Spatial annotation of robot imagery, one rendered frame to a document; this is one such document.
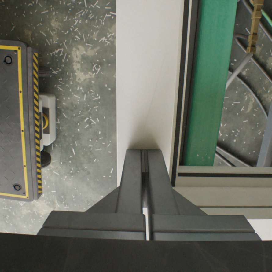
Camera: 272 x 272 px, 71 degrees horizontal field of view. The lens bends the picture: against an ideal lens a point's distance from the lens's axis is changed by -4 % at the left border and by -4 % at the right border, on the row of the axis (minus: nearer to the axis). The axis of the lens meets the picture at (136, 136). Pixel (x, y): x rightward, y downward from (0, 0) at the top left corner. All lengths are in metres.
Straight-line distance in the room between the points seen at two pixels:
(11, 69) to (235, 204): 0.85
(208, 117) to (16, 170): 0.90
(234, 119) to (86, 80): 0.84
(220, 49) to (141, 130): 0.13
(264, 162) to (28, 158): 0.88
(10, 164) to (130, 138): 0.89
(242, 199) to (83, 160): 1.07
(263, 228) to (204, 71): 0.17
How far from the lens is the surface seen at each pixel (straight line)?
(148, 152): 0.15
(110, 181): 1.26
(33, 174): 0.98
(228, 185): 0.26
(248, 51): 0.94
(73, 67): 1.14
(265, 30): 1.26
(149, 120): 0.15
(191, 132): 0.24
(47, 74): 1.08
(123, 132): 0.15
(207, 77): 0.23
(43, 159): 1.17
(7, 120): 0.95
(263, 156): 0.68
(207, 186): 0.25
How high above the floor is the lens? 1.08
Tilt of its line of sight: 73 degrees down
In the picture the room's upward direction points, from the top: 177 degrees counter-clockwise
